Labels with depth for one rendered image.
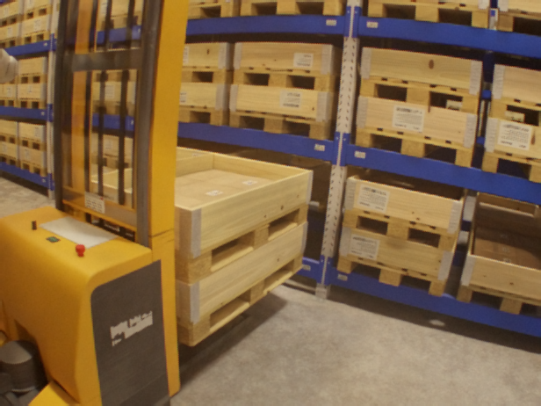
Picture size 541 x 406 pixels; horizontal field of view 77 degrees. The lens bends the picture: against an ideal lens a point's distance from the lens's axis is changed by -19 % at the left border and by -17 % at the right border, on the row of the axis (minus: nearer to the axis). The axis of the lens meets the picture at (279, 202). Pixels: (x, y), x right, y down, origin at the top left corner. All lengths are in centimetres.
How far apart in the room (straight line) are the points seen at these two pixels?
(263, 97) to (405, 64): 108
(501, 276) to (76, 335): 245
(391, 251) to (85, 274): 204
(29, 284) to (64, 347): 32
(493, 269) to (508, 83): 120
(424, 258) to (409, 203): 39
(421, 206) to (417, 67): 91
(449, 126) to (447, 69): 37
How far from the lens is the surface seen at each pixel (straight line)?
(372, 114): 275
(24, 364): 179
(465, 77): 266
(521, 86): 267
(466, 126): 264
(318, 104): 287
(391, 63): 275
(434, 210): 269
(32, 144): 593
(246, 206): 202
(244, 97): 317
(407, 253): 281
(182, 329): 196
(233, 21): 332
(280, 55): 304
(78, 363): 150
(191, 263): 177
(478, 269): 281
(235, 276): 210
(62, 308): 150
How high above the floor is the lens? 149
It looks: 15 degrees down
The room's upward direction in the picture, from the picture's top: 5 degrees clockwise
